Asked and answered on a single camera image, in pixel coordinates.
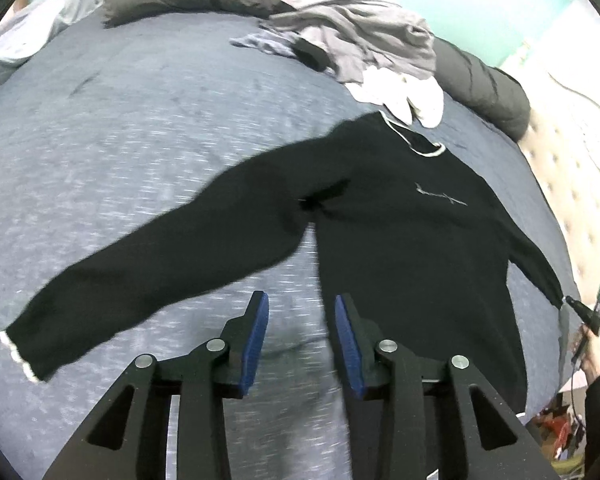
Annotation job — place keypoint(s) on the person's right hand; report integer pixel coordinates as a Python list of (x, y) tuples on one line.
[(586, 355)]

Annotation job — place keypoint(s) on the cream tufted headboard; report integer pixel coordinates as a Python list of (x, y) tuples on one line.
[(580, 160)]

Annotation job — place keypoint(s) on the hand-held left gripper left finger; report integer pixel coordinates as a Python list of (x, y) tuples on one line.
[(255, 340)]

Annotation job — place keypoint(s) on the blue-grey striped cloth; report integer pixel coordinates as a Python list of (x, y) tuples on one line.
[(265, 42)]

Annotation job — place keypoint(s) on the black sweater with white trim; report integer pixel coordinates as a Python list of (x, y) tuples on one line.
[(405, 240)]

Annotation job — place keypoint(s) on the bed with blue-grey sheet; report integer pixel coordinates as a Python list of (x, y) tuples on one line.
[(130, 160)]

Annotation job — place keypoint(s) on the grey sweatshirt with black cuff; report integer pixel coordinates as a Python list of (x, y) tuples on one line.
[(380, 35)]

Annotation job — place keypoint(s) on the white t-shirt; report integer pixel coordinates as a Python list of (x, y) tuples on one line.
[(425, 100)]

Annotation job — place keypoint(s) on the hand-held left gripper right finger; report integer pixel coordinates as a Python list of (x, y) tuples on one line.
[(347, 345)]

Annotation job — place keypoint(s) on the pale grey crumpled cloth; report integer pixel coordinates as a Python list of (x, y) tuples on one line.
[(35, 30)]

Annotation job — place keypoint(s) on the mixed coloured clutter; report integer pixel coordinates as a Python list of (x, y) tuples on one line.
[(560, 425)]

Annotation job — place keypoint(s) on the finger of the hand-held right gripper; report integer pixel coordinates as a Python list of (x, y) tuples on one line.
[(575, 306)]

